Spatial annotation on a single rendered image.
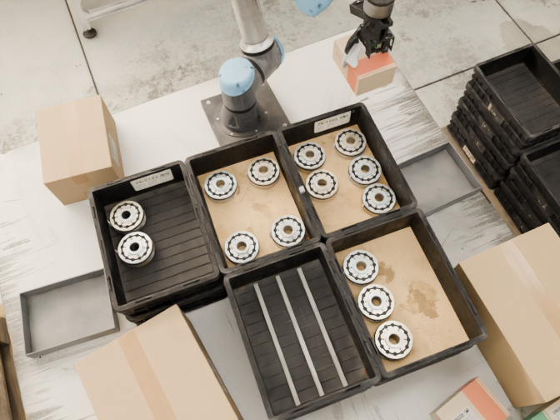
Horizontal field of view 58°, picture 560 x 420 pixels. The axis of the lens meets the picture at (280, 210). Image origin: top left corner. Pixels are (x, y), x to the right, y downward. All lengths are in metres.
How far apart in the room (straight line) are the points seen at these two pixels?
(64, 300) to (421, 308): 1.09
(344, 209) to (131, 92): 1.75
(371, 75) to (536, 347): 0.85
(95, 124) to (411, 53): 1.92
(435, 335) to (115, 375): 0.86
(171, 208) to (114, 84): 1.57
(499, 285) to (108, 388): 1.07
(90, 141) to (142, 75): 1.33
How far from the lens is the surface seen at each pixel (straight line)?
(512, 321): 1.49
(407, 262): 1.53
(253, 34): 1.69
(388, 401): 1.57
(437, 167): 1.84
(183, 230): 1.57
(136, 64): 3.13
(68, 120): 1.86
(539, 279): 1.56
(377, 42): 1.40
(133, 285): 1.55
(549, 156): 2.43
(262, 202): 1.57
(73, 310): 1.73
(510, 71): 2.49
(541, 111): 2.40
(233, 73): 1.68
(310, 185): 1.57
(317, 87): 1.98
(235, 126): 1.80
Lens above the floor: 2.24
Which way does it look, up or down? 65 degrees down
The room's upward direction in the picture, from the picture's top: 4 degrees counter-clockwise
